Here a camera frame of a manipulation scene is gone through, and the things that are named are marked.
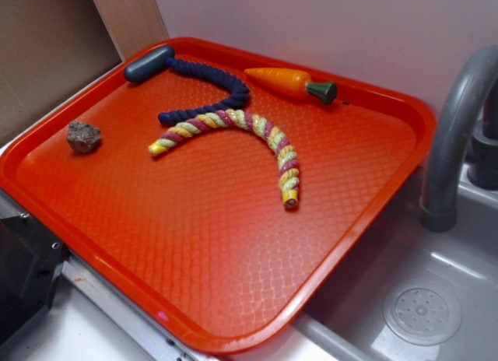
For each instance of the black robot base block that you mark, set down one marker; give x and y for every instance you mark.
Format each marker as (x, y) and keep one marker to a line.
(31, 262)

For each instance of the grey brown rock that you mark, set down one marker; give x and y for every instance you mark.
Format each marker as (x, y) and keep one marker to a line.
(83, 137)

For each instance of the red plastic tray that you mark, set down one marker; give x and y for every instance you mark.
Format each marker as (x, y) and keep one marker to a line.
(198, 237)

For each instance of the orange toy carrot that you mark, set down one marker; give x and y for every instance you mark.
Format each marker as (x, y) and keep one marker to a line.
(295, 83)

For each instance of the grey toy sink basin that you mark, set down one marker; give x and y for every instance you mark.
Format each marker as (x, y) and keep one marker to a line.
(345, 316)

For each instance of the round sink drain cover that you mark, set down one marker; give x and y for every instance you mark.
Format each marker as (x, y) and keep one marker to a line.
(422, 314)

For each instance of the grey toy faucet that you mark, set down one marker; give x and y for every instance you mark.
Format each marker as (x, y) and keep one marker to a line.
(467, 127)

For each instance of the brown cardboard panel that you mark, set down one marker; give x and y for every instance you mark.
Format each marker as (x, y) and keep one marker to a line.
(51, 49)

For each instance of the dark grey capsule handle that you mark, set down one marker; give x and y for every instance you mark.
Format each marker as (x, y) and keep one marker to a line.
(149, 65)

